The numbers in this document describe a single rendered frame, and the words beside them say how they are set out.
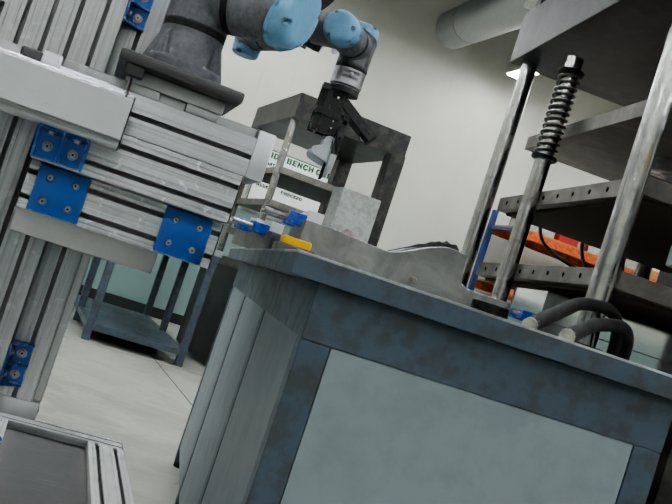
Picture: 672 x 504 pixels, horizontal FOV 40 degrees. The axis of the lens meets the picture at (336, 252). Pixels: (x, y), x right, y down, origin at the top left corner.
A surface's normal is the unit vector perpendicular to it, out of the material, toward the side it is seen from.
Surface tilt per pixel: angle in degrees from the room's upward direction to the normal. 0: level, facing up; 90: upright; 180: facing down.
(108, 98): 90
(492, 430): 90
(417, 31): 90
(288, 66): 90
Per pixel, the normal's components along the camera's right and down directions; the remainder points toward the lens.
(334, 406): 0.16, 0.00
